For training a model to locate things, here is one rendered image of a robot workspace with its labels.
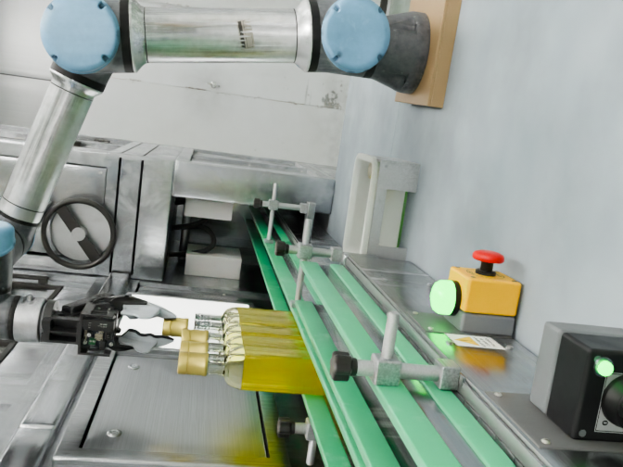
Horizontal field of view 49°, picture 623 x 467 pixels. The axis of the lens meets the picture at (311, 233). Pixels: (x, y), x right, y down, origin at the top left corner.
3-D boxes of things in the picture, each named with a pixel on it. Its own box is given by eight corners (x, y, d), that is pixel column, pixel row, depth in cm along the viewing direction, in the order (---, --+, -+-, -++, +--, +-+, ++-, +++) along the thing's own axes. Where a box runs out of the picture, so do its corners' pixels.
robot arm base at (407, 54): (412, 11, 135) (362, 4, 133) (437, 13, 121) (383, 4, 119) (397, 88, 140) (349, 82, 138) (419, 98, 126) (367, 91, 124)
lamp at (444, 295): (445, 309, 90) (424, 308, 89) (451, 276, 89) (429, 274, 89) (458, 320, 85) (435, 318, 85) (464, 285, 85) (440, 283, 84)
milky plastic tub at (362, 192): (379, 258, 151) (340, 254, 150) (394, 157, 148) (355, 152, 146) (400, 276, 134) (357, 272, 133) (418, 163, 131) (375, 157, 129)
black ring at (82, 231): (115, 270, 207) (41, 262, 203) (120, 200, 203) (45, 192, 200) (112, 273, 202) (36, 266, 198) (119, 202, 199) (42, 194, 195)
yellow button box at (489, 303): (493, 321, 92) (440, 316, 91) (502, 267, 91) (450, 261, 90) (515, 337, 86) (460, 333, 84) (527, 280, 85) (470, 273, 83)
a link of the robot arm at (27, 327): (24, 332, 119) (27, 286, 118) (52, 334, 120) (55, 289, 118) (11, 347, 112) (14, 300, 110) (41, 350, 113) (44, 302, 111)
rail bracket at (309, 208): (326, 247, 197) (247, 239, 193) (334, 189, 194) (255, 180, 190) (329, 250, 192) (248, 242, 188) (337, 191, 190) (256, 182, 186)
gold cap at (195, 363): (206, 364, 107) (178, 362, 106) (209, 347, 105) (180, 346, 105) (205, 381, 104) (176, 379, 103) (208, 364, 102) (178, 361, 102)
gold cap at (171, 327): (187, 334, 123) (162, 332, 123) (189, 315, 123) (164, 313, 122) (186, 341, 120) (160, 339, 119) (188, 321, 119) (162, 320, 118)
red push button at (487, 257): (464, 271, 89) (468, 246, 88) (492, 274, 90) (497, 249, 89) (476, 279, 85) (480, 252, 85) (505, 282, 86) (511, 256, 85)
